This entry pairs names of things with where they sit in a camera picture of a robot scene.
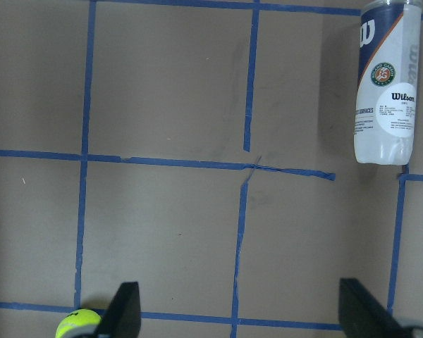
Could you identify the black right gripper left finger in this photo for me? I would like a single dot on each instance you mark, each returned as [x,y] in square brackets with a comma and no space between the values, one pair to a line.
[123,316]

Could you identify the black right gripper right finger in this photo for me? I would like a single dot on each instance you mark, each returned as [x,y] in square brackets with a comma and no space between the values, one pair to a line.
[361,315]

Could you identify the clear Wilson tennis ball can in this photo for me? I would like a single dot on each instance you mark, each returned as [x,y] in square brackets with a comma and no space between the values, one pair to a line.
[386,101]

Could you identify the yellow tennis ball near base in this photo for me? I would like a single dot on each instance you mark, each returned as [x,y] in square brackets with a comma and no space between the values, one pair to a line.
[79,322]

